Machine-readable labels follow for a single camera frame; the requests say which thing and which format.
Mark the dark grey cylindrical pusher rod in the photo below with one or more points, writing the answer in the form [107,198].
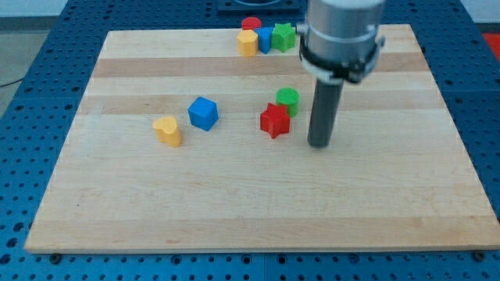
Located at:
[323,113]

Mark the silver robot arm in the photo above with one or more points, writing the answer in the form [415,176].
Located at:
[338,42]

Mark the blue cube block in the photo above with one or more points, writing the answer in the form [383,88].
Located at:
[203,113]

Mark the wooden board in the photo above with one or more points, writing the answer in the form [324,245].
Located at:
[395,177]

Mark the yellow heart block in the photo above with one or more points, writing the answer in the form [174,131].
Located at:
[167,131]

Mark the green cylinder block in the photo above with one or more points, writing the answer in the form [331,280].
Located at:
[289,97]

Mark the red star block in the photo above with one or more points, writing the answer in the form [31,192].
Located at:
[275,120]

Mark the green star block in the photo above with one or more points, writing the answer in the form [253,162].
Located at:
[283,37]

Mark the blue block at back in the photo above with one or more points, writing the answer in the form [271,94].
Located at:
[264,38]

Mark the yellow hexagon block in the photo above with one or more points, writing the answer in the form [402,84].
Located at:
[247,43]

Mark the red cylinder block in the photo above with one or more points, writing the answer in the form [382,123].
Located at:
[251,23]

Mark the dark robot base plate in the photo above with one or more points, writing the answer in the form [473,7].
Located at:
[257,5]

